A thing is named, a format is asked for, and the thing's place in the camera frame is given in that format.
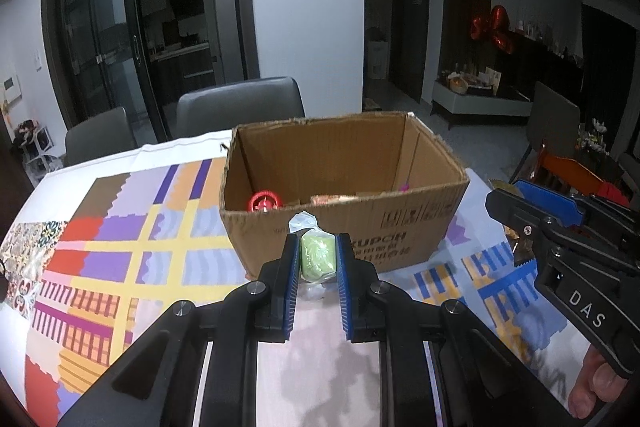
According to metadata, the red foil balloon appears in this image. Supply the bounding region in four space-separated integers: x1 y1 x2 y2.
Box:
470 5 516 55

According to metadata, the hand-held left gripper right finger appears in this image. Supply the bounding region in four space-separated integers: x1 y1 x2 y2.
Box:
336 233 568 427

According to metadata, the low white cabinet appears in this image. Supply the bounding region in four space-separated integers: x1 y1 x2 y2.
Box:
431 82 533 130

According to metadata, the floral patterned cloth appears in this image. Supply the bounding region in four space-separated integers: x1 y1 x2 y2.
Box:
0 221 68 320

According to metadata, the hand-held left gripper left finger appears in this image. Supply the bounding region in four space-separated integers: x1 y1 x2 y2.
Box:
56 234 300 427

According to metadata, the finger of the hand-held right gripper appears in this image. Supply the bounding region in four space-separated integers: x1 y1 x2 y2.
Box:
516 179 631 228
485 188 556 238

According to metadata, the person's right hand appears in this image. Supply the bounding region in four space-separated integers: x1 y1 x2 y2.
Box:
570 347 636 420

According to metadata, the black framed sliding glass door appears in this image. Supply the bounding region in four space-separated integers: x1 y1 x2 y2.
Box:
42 0 261 142

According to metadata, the colourful patchwork table mat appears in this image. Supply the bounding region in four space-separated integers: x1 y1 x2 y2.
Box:
22 157 591 427

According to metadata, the dark long sideboard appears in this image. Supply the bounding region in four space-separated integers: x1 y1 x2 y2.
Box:
510 29 583 98

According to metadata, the flower bouquet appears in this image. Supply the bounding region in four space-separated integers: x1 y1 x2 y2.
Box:
575 118 608 152

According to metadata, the white shelf with toys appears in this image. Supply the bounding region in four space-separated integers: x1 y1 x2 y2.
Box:
12 119 63 182

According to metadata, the orange beige biscuit packet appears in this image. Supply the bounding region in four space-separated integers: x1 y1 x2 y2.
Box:
310 193 358 206

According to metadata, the dark olive snack packet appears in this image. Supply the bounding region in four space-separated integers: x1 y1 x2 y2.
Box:
492 179 537 268

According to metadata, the pale green candy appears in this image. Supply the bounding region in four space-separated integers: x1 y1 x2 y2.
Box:
289 210 338 303

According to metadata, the red jelly pouch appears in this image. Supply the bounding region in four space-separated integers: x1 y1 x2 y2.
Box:
245 191 282 214

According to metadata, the orange wooden chair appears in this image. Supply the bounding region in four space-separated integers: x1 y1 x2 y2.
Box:
530 147 631 208

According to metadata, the dark interior door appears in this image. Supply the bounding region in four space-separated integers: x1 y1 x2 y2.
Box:
391 0 431 104

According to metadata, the white wall intercom panel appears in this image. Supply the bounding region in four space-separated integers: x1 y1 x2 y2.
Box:
1 74 22 104

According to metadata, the brown cardboard box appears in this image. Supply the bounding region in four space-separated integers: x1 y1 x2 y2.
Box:
219 111 471 280

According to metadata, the grey dining chair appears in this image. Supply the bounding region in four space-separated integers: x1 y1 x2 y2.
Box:
515 81 581 180
64 107 138 168
176 77 306 140

